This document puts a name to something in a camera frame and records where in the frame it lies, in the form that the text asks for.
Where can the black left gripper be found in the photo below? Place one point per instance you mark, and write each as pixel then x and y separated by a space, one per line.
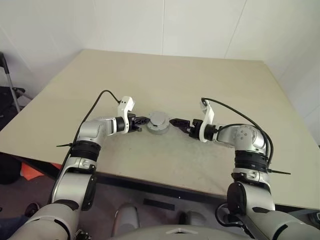
pixel 132 122

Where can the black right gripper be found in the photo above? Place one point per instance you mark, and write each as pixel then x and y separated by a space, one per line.
pixel 195 128

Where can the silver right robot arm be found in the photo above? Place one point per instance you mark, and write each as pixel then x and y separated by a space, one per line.
pixel 245 136

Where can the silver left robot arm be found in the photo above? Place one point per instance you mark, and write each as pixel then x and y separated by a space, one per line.
pixel 90 130

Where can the black zip tie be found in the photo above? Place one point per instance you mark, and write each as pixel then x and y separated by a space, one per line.
pixel 63 145
pixel 281 172

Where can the grey rounded shape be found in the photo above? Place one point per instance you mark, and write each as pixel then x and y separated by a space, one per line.
pixel 127 217
pixel 193 219

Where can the grey robot torso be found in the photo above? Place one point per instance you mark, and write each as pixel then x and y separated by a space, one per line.
pixel 180 235

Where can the orange object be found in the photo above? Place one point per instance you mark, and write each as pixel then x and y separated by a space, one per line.
pixel 32 172

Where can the black bag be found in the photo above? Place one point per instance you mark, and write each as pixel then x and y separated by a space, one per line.
pixel 8 170

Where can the person's blue jeans leg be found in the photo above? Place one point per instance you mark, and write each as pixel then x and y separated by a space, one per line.
pixel 12 228

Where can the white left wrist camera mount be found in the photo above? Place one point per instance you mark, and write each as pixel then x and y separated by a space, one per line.
pixel 126 103

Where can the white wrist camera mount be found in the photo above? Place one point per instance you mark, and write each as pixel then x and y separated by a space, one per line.
pixel 126 103
pixel 208 117

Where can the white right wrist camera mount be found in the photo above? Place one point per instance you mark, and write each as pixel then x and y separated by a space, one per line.
pixel 208 117

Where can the black table frame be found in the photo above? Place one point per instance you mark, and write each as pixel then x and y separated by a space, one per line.
pixel 150 186

